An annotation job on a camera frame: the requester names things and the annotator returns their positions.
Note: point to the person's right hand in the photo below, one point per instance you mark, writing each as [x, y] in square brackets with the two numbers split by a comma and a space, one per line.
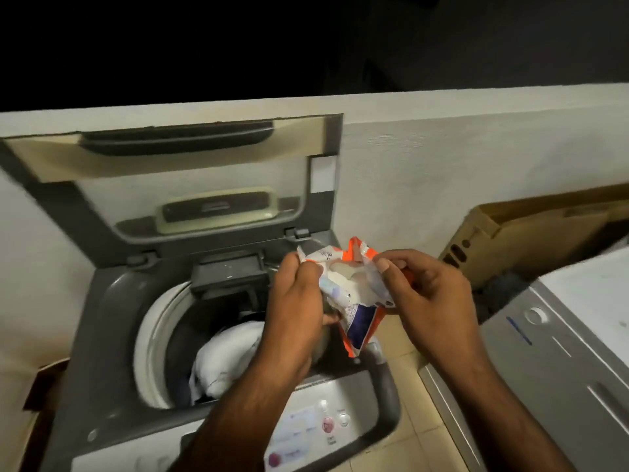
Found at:
[435, 299]

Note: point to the person's left hand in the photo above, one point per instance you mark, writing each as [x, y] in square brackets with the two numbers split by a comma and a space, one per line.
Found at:
[294, 309]

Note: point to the person's right thumb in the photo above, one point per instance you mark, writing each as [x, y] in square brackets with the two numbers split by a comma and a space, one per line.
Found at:
[388, 280]

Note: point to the person's left thumb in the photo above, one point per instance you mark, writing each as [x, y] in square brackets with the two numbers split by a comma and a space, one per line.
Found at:
[307, 275]

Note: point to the orange white detergent packet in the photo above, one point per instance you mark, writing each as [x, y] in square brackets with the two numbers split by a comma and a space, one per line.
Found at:
[354, 294]

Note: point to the person's left forearm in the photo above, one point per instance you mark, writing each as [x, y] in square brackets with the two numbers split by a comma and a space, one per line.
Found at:
[241, 417]

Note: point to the person's right forearm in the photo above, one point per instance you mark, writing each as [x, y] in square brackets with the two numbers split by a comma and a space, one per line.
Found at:
[501, 407]

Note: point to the dark detergent drawer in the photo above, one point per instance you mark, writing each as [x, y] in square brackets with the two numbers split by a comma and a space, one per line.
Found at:
[231, 275]

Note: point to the white cloth in drum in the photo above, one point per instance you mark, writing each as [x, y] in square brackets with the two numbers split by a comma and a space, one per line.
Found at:
[226, 358]

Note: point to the brown cardboard box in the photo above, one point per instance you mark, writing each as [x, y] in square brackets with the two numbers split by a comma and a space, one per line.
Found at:
[535, 235]

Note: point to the grey washing machine lid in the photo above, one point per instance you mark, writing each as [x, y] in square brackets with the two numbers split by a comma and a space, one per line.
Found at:
[172, 186]

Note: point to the grey top-load washing machine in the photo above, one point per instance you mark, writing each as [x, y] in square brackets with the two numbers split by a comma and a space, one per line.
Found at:
[147, 358]

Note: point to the white grey washing machine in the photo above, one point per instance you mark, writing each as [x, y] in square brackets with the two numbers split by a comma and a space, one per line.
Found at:
[555, 358]

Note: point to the brown cardboard piece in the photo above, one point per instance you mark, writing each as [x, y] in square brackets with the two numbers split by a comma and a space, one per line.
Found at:
[42, 388]

